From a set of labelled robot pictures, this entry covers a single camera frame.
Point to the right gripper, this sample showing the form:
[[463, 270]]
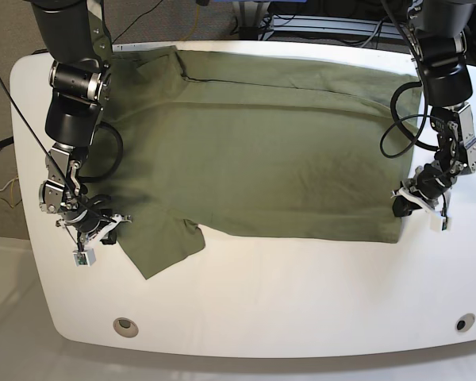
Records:
[[91, 230]]

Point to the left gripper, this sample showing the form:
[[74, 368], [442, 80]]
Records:
[[421, 192]]

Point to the olive green T-shirt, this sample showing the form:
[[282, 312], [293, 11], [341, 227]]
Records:
[[251, 146]]

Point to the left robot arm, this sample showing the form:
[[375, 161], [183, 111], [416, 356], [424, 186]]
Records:
[[435, 34]]

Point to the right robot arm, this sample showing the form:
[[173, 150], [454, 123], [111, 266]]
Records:
[[76, 36]]

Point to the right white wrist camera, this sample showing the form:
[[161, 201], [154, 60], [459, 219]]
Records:
[[85, 257]]

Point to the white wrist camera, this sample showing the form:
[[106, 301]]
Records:
[[440, 223], [85, 257]]

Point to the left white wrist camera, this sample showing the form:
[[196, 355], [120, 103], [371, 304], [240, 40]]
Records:
[[440, 223]]

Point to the left table cable grommet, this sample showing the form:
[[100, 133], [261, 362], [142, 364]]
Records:
[[125, 327]]

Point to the table cable grommet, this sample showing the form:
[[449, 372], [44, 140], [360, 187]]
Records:
[[125, 327], [465, 323]]

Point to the right table cable grommet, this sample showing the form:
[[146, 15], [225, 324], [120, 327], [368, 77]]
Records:
[[465, 323]]

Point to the aluminium frame rail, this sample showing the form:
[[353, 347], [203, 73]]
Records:
[[353, 32]]

